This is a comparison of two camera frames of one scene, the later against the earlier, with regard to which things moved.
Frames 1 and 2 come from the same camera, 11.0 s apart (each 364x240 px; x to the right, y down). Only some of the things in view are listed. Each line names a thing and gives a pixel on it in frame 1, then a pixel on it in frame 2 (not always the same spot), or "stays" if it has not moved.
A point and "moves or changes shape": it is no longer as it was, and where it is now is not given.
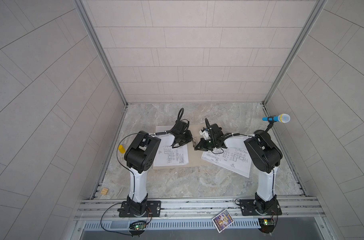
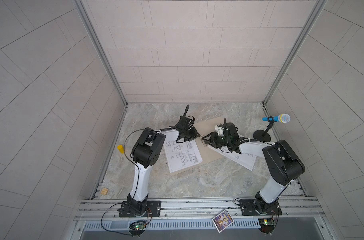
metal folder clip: [195, 142] moves or changes shape
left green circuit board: [137, 226] stays
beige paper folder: [163, 129] moves or changes shape
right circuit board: [266, 225] stays
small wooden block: [104, 191] stays
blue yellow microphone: [283, 118] stays
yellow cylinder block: [121, 149] stays
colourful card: [222, 220] stays
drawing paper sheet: [166, 155] moves or changes shape
